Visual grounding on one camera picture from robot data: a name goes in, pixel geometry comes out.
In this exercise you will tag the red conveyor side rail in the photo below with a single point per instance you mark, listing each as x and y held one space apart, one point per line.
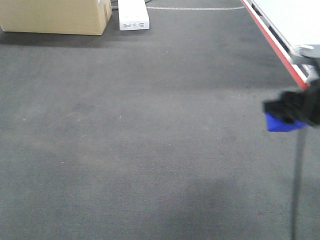
293 70

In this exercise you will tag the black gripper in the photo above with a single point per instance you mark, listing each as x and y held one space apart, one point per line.
290 106

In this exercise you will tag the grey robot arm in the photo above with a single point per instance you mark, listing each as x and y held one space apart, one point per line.
306 54

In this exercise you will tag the long white flat box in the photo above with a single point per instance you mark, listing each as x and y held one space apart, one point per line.
133 15

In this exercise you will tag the blue plastic bottle-shaped part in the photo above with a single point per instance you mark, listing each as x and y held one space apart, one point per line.
276 125

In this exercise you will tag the large cardboard box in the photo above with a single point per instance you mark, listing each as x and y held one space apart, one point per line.
72 17

